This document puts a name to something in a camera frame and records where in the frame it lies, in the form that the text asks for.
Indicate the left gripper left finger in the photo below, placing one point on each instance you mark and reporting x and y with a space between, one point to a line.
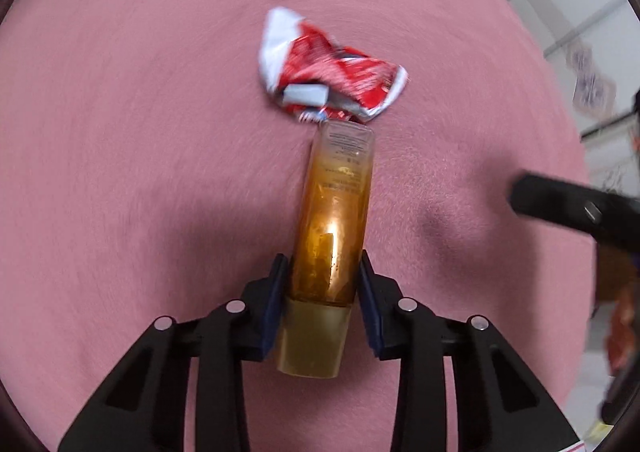
141 403

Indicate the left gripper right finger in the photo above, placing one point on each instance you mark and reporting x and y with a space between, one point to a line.
462 387

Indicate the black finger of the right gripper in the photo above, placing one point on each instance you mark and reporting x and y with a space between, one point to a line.
608 218

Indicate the crumpled red white wrapper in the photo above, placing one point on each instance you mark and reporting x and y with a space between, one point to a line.
314 78

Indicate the pink bed sheet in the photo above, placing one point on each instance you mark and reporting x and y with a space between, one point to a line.
145 173

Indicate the white wardrobe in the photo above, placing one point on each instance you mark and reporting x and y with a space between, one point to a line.
593 49

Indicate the amber tube with gold cap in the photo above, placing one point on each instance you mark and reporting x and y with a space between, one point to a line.
327 251

